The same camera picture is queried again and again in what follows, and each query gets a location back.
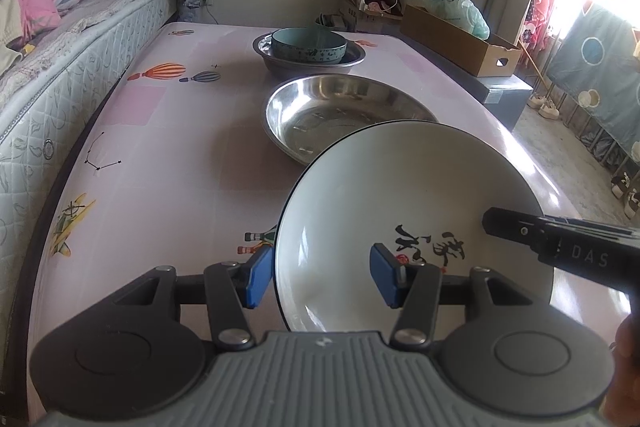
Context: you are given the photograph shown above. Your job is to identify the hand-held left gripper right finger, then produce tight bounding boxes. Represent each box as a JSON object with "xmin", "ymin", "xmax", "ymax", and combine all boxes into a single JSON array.
[{"xmin": 369, "ymin": 244, "xmax": 521, "ymax": 349}]

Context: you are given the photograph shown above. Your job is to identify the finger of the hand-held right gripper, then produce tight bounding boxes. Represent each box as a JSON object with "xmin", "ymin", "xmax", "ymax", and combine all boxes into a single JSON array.
[{"xmin": 481, "ymin": 206, "xmax": 549, "ymax": 254}]

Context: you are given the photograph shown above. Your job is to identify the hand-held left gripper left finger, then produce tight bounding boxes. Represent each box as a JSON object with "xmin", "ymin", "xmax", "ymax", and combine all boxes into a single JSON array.
[{"xmin": 117, "ymin": 247, "xmax": 275, "ymax": 353}]

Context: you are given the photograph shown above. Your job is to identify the white black-rimmed ceramic plate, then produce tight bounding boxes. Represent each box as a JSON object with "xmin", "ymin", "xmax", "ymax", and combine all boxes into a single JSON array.
[{"xmin": 274, "ymin": 121, "xmax": 557, "ymax": 343}]

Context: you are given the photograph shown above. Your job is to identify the large stainless steel plate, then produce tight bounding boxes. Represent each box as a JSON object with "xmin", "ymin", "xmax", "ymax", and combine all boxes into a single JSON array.
[{"xmin": 265, "ymin": 74, "xmax": 440, "ymax": 168}]

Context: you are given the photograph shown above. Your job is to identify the stainless steel bowl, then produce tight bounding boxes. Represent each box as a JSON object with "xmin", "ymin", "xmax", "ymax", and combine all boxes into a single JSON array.
[{"xmin": 252, "ymin": 31, "xmax": 367, "ymax": 79}]

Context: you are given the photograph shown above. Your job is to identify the teal ceramic bowl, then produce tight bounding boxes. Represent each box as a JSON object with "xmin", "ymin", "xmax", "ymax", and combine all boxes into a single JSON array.
[{"xmin": 271, "ymin": 28, "xmax": 349, "ymax": 67}]

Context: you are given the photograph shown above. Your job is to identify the person's right hand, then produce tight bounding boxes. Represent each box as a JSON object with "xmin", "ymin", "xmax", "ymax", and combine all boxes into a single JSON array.
[{"xmin": 602, "ymin": 312, "xmax": 640, "ymax": 427}]

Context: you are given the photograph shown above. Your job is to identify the black and white sneakers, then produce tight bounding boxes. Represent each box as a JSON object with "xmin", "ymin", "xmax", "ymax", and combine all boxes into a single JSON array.
[{"xmin": 610, "ymin": 173, "xmax": 640, "ymax": 221}]

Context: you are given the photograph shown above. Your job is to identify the pair of white shoes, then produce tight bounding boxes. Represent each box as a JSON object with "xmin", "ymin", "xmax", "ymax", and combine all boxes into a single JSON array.
[{"xmin": 524, "ymin": 93, "xmax": 562, "ymax": 121}]

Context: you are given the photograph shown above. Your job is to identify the wooden stick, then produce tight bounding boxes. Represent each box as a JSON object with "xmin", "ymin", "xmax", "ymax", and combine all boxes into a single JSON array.
[{"xmin": 516, "ymin": 38, "xmax": 554, "ymax": 104}]

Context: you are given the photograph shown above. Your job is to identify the blue blanket with circles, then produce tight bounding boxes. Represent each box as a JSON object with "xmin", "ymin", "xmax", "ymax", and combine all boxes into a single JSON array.
[{"xmin": 546, "ymin": 3, "xmax": 640, "ymax": 154}]

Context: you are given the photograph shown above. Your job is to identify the long cardboard box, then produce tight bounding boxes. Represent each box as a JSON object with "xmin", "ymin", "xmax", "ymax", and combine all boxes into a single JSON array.
[{"xmin": 399, "ymin": 3, "xmax": 524, "ymax": 78}]

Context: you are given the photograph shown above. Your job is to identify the pink floral cloth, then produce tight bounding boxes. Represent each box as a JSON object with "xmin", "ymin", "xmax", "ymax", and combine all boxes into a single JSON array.
[{"xmin": 521, "ymin": 0, "xmax": 559, "ymax": 58}]

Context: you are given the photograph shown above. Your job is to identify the green plastic bag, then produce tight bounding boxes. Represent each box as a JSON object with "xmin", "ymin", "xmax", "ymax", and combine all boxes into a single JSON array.
[{"xmin": 423, "ymin": 0, "xmax": 492, "ymax": 41}]

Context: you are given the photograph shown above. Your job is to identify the small cardboard box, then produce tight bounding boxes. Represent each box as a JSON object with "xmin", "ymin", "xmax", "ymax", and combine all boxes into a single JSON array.
[{"xmin": 324, "ymin": 0, "xmax": 402, "ymax": 34}]

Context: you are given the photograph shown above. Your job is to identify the white quilted mattress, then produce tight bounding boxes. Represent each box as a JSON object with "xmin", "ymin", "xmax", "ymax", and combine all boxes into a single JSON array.
[{"xmin": 0, "ymin": 0, "xmax": 180, "ymax": 323}]

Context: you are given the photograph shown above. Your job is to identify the beige garment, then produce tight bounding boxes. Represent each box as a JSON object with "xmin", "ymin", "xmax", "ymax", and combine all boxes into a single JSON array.
[{"xmin": 0, "ymin": 0, "xmax": 29, "ymax": 74}]

